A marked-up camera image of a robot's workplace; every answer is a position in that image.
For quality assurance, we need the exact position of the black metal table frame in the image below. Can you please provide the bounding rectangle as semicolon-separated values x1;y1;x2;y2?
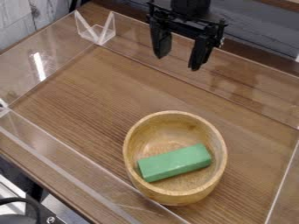
0;156;94;224

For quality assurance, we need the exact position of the black cable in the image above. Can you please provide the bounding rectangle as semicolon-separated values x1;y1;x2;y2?
0;197;43;224

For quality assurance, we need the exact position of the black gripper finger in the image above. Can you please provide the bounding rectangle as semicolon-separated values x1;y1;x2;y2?
150;17;173;59
189;35;214;71

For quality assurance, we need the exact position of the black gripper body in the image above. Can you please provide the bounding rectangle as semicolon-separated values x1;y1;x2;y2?
147;0;229;47

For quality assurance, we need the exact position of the clear acrylic corner bracket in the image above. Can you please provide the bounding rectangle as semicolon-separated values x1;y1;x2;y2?
74;11;117;46

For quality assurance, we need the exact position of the green rectangular block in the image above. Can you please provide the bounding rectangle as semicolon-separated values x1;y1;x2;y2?
137;143;211;183

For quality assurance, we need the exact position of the brown wooden bowl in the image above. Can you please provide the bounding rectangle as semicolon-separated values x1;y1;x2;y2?
123;110;229;206

